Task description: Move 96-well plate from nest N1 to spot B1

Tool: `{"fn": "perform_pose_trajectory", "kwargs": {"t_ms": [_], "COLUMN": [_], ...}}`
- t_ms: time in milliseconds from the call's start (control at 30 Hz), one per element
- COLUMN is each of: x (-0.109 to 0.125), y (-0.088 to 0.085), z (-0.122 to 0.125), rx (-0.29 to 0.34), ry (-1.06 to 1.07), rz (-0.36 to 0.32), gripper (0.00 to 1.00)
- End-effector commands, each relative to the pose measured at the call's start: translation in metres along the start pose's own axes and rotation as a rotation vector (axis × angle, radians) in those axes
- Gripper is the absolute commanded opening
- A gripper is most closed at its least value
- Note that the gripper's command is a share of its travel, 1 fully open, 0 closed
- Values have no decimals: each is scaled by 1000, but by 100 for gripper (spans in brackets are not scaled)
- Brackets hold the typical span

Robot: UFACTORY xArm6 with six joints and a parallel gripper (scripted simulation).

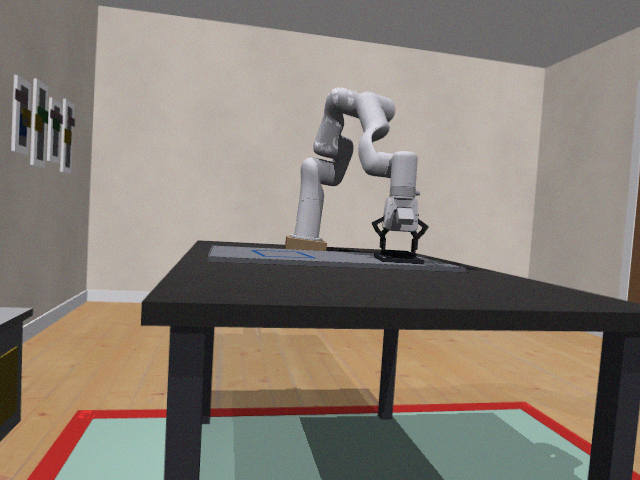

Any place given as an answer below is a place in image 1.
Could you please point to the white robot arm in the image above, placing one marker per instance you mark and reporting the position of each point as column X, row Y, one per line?
column 401, row 167

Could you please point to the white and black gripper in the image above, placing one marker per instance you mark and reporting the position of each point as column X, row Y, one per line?
column 390, row 220

